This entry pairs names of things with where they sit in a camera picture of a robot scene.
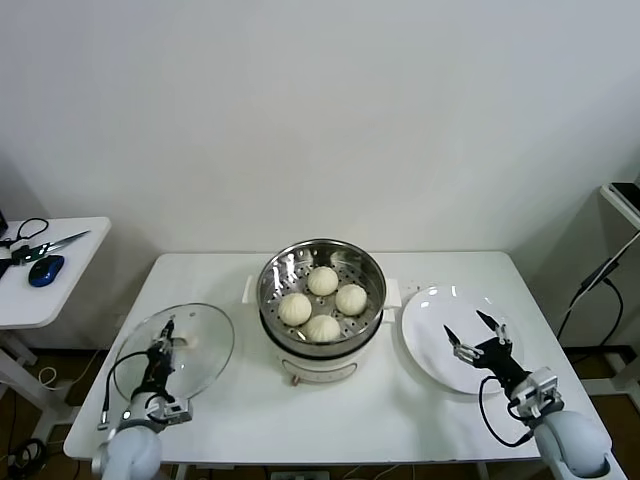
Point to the blue computer mouse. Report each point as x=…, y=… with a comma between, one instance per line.
x=46, y=271

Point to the white electric cooking pot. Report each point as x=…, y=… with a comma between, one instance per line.
x=320, y=365

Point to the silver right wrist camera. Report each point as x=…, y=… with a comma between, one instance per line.
x=542, y=387

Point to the black device on stand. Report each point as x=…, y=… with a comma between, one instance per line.
x=627, y=192

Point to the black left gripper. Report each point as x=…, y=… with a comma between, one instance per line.
x=159, y=367

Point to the white power strip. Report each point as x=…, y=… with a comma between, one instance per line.
x=300, y=475

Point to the round glass pot lid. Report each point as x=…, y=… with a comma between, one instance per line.
x=210, y=345

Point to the silver scissors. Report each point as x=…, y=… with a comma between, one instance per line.
x=70, y=238

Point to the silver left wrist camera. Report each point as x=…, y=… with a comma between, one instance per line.
x=177, y=411

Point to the white side table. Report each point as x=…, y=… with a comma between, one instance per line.
x=75, y=280

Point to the small black object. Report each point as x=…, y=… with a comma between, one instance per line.
x=6, y=267

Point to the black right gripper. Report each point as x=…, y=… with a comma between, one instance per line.
x=500, y=360

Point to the small green circuit board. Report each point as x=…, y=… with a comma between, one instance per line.
x=25, y=255

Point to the stainless steel steamer basket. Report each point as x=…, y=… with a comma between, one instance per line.
x=275, y=280

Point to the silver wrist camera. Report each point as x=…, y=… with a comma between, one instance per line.
x=177, y=411
x=542, y=387

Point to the white steamed baozi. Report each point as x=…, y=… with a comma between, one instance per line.
x=322, y=328
x=351, y=300
x=295, y=308
x=322, y=281

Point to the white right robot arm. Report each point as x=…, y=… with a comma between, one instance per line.
x=575, y=440

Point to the large white plate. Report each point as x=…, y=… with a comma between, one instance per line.
x=430, y=320

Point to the black power adapter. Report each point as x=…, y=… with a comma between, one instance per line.
x=597, y=275

